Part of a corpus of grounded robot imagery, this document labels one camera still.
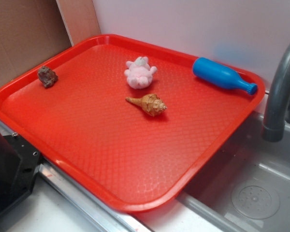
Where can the blue plastic bottle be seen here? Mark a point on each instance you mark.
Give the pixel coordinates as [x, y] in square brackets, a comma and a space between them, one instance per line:
[221, 76]

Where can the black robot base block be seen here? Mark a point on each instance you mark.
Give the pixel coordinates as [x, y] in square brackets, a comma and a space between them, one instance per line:
[19, 164]

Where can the red plastic tray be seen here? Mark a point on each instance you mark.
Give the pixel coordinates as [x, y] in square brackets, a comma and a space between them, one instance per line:
[130, 160]

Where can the tan spiral seashell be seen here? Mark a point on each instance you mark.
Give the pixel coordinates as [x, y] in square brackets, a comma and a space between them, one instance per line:
[150, 104]

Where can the pink plush toy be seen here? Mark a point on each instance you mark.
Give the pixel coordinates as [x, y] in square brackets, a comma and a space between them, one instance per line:
[139, 74]

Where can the brown rock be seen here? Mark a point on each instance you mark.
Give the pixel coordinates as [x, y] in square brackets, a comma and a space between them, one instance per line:
[47, 76]

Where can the grey toy faucet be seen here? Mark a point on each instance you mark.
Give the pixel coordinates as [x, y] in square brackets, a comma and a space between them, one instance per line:
[277, 111]

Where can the grey toy sink basin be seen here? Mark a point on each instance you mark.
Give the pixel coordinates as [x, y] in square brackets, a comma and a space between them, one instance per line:
[245, 186]

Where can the brown cardboard panel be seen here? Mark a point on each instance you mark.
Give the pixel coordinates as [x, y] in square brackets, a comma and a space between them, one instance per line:
[31, 32]

